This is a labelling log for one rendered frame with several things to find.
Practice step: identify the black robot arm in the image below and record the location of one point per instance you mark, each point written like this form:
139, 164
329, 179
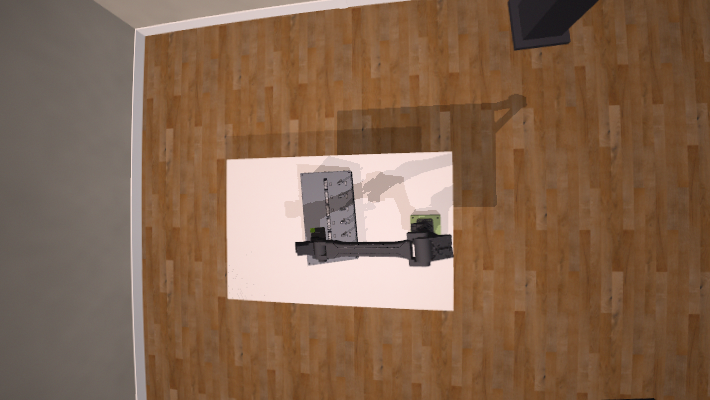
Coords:
427, 249

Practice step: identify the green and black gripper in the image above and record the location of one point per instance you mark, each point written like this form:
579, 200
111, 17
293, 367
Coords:
320, 232

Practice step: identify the grey switch panel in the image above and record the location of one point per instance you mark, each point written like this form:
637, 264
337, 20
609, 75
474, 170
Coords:
328, 201

